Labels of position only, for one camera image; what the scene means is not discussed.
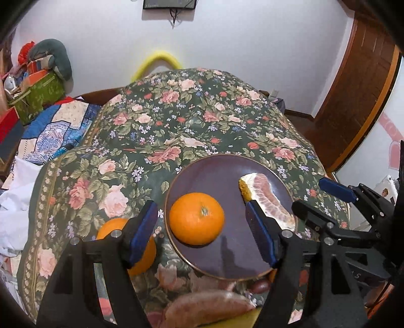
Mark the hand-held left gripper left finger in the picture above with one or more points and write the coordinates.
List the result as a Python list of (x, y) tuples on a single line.
[(143, 233)]

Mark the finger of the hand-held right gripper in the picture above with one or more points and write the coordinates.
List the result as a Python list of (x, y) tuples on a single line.
[(336, 189), (307, 213)]

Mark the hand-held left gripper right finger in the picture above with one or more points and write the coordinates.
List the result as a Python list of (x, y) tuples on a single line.
[(262, 233)]

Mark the orange with green stem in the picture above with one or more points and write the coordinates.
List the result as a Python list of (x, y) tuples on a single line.
[(109, 228)]

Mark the red jujube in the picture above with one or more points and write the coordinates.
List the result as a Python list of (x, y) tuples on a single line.
[(260, 286)]

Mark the dark purple round plate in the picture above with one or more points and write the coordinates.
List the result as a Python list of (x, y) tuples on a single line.
[(202, 176)]

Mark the person's right hand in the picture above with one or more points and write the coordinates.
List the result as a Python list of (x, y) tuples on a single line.
[(378, 295)]

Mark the pink pomelo slice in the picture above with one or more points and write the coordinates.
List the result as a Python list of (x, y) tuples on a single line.
[(265, 192)]

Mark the small orange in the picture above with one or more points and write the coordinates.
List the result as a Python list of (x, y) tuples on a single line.
[(273, 277)]

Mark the white printed bag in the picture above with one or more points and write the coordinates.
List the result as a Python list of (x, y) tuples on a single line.
[(386, 189)]

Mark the white cabinet with pink stickers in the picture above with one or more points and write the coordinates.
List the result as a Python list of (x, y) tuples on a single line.
[(372, 151)]

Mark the orange with brown stem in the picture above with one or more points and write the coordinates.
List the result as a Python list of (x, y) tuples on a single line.
[(195, 220)]

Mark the brown wooden baseboard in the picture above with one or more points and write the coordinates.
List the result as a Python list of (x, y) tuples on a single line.
[(299, 114)]

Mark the yellow banana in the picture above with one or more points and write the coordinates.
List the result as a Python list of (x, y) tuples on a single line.
[(240, 320)]

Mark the brown sweet potato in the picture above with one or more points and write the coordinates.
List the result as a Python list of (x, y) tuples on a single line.
[(208, 307)]

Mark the brown wooden door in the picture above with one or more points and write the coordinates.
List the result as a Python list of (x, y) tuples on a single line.
[(356, 94)]

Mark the green floral blanket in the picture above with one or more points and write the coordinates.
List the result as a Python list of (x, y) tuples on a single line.
[(176, 119)]

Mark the white cloth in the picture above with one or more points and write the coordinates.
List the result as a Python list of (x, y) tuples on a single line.
[(15, 205)]

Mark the blue patchwork quilt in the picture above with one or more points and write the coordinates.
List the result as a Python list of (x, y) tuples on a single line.
[(53, 129)]

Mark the red box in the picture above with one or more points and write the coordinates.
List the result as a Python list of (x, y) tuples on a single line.
[(9, 126)]

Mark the green patterned box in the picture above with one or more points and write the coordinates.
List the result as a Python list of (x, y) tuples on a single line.
[(41, 94)]

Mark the yellow foam tube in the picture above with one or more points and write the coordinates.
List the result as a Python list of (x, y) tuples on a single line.
[(157, 58)]

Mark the orange box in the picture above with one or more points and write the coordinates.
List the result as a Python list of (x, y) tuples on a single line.
[(36, 75)]

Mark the grey cushion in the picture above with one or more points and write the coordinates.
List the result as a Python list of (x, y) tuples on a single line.
[(56, 53)]

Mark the red cloth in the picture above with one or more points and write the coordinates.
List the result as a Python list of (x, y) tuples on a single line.
[(25, 52)]

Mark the dark object by wall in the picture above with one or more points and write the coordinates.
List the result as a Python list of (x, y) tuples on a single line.
[(280, 105)]

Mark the brown wooden bed frame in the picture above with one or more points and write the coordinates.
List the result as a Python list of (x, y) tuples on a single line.
[(94, 96)]

